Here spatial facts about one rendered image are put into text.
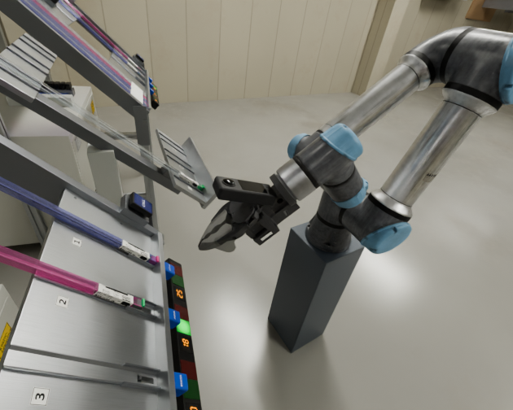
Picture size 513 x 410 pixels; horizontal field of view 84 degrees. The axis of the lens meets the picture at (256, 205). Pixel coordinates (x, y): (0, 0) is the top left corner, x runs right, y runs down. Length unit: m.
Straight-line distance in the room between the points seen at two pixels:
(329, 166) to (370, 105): 0.25
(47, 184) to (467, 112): 0.82
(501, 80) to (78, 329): 0.81
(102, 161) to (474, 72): 0.85
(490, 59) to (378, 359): 1.14
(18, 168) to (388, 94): 0.74
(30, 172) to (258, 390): 1.02
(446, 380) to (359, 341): 0.36
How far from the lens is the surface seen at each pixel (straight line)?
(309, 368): 1.33
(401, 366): 1.50
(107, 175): 0.85
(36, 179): 0.61
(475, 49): 0.78
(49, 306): 0.44
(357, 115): 0.72
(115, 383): 0.45
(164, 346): 0.50
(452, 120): 0.76
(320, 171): 0.52
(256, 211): 0.53
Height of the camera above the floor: 1.17
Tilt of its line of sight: 36 degrees down
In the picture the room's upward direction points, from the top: 9 degrees clockwise
